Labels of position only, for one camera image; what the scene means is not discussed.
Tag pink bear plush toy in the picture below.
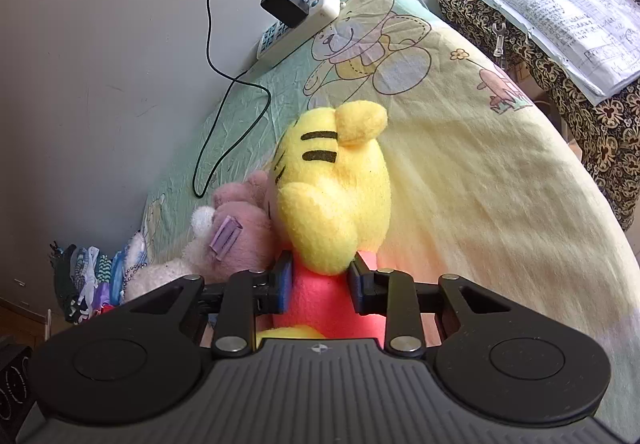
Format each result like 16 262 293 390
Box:
212 169 281 282

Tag silver bead string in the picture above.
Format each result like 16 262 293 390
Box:
122 259 148 290

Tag black charger plug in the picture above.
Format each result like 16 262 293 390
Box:
260 0 311 29

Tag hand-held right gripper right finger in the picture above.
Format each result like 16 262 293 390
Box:
347 255 513 359

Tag dark green garment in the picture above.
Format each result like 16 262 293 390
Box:
50 244 81 322

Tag yellow tiger plush toy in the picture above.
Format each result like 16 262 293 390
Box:
255 100 393 342

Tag thin black cable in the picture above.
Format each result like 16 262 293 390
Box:
192 0 273 199

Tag cartoon bear printed bedsheet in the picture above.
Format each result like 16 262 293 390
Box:
135 0 640 440

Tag white power strip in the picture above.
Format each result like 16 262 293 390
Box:
256 0 347 61

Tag white rabbit plush blue ears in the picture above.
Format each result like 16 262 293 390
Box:
122 205 216 302

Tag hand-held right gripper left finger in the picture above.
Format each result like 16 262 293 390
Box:
117 250 293 359

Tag black device with round rings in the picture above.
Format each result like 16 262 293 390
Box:
0 334 36 444

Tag white teal striped cloth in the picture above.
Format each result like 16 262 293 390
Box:
75 247 113 310

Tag open handwritten notebook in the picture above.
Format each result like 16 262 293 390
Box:
477 0 640 106

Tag floral covered side table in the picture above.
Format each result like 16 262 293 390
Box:
435 0 640 232

